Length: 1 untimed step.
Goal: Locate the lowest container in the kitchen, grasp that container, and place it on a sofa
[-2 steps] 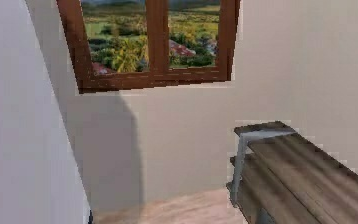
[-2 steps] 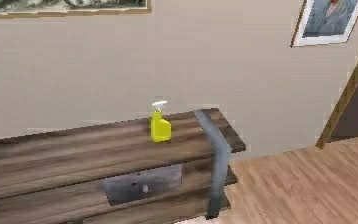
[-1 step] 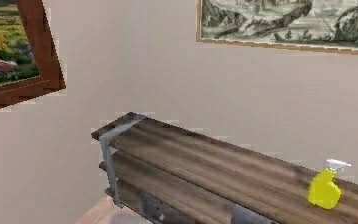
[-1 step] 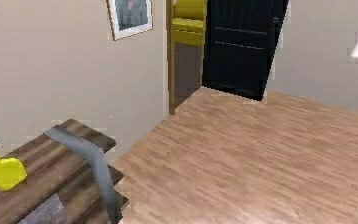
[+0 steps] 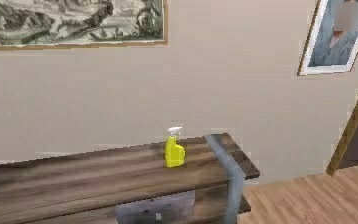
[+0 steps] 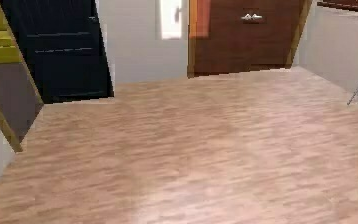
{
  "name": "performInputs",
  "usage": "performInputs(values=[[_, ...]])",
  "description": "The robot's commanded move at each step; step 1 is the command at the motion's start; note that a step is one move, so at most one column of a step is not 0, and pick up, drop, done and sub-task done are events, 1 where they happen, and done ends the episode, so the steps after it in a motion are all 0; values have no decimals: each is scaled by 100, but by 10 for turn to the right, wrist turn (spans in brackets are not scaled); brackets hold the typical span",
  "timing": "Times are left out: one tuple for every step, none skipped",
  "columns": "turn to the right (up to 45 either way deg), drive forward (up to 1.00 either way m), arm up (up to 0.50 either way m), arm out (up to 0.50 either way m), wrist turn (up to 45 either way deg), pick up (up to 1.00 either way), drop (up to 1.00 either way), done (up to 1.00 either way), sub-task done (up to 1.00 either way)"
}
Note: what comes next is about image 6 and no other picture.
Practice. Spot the dark wooden picture frame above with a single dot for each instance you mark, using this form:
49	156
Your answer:
347	4

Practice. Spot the brown wooden room door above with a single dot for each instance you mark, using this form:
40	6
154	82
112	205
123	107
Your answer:
243	40

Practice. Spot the black room door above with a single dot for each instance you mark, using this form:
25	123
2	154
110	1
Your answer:
63	50

